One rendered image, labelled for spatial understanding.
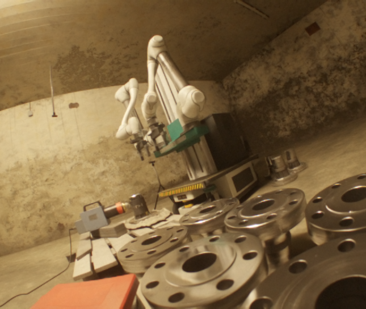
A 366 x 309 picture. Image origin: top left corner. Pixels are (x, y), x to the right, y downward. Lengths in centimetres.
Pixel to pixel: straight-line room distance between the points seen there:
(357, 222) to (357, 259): 9
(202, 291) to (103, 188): 361
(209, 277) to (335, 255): 20
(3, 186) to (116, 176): 249
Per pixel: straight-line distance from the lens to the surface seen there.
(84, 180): 383
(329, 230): 36
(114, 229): 138
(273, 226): 47
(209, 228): 65
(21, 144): 425
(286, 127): 565
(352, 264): 27
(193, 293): 31
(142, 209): 151
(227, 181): 148
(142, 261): 54
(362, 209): 39
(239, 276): 31
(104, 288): 34
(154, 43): 155
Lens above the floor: 44
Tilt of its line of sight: 5 degrees up
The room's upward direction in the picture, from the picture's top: 21 degrees counter-clockwise
